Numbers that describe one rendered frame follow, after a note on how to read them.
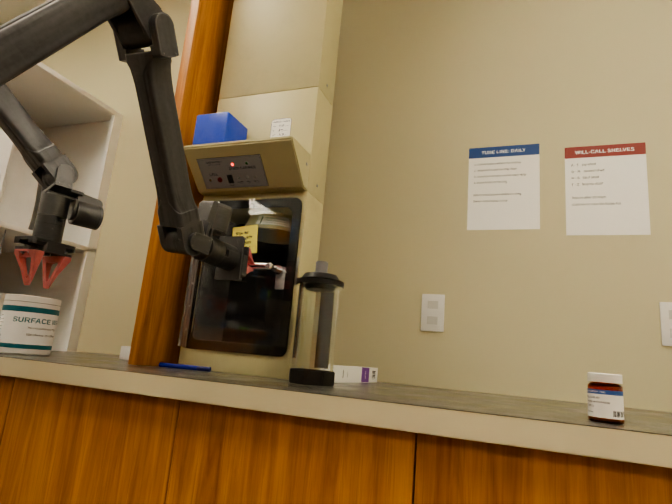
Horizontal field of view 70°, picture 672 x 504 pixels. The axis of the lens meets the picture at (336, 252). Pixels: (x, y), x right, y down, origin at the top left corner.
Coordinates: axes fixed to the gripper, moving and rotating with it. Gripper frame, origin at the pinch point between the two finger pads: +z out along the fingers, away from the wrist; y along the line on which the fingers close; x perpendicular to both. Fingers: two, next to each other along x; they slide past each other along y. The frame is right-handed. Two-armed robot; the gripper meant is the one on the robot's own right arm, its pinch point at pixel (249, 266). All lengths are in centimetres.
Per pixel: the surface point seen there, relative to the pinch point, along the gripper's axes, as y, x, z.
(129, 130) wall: 71, 100, 48
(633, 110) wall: 58, -93, 49
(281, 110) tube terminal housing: 45.0, -0.5, 5.6
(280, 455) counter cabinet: -37.2, -23.6, -21.1
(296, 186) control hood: 21.3, -9.0, 2.9
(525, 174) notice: 40, -63, 49
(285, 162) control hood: 25.9, -7.6, -1.8
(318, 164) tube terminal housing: 30.5, -10.9, 10.6
